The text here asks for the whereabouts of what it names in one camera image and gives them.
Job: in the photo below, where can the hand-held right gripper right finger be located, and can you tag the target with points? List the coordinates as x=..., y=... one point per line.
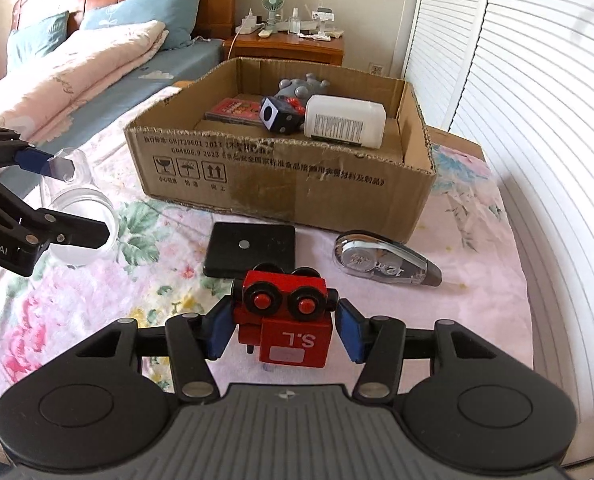
x=349, y=332

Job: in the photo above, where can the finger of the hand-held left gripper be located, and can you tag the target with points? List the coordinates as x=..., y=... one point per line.
x=34, y=160
x=82, y=234

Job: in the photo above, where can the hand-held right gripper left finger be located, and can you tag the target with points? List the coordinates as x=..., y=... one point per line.
x=217, y=332

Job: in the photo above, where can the clear plastic jar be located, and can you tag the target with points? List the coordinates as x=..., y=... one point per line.
x=84, y=205

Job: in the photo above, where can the red toy truck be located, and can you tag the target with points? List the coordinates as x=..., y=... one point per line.
x=287, y=345

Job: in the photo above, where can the brown cardboard box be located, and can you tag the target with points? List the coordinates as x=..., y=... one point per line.
x=277, y=185

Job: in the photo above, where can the red card case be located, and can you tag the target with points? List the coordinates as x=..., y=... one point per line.
x=232, y=109

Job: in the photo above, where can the white plastic bottle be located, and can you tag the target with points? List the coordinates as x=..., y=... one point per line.
x=342, y=120

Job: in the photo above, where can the black cube toy red buttons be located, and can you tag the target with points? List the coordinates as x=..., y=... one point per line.
x=277, y=117

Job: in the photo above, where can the grey toy animal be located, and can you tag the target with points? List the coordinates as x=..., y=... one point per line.
x=297, y=87

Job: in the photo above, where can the clear correction tape dispenser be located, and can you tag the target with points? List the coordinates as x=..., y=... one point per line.
x=377, y=260

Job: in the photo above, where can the black square pad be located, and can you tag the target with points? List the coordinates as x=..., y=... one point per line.
x=257, y=255

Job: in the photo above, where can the pink floral quilt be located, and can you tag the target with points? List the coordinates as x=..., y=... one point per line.
x=77, y=75

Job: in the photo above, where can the small blue pillow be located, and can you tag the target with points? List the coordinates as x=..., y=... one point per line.
x=37, y=40

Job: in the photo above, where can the blue-grey bedsheet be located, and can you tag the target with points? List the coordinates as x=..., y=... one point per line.
x=177, y=65

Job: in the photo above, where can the large blue pillow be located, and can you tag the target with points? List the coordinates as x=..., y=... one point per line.
x=167, y=10

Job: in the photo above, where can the white louvred closet door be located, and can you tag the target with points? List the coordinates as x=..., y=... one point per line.
x=442, y=35
x=552, y=185

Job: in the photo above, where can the white power strip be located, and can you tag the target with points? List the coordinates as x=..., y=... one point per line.
x=251, y=22

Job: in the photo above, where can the wooden nightstand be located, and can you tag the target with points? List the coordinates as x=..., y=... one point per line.
x=287, y=50

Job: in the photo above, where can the small green desk fan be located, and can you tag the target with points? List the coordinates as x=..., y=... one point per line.
x=272, y=1

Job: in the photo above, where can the clear spray bottle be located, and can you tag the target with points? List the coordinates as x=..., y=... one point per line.
x=295, y=22

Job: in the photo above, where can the white phone stand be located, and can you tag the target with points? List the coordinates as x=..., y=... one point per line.
x=323, y=20

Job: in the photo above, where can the wall outlet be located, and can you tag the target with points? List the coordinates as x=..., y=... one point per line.
x=376, y=68

